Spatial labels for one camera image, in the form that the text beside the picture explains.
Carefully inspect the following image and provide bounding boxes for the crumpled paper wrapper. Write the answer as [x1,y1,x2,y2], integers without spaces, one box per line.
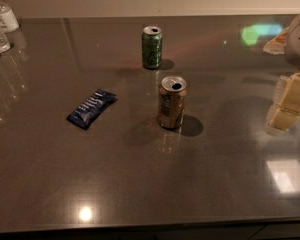
[263,28,289,55]

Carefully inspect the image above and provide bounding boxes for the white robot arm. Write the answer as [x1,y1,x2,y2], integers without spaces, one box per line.
[263,13,300,135]

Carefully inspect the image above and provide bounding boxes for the white pump sanitizer bottle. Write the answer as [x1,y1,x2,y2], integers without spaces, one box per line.
[0,0,19,33]

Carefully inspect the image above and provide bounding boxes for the dark blue snack packet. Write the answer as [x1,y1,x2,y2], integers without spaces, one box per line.
[67,89,117,130]

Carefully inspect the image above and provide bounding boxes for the green soda can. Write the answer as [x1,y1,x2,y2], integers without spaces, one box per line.
[142,26,163,69]

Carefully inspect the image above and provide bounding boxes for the orange soda can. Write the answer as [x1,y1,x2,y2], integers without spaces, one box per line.
[157,75,187,129]

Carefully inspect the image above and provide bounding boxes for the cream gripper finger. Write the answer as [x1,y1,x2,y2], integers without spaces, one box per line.
[273,72,300,114]
[266,105,299,131]

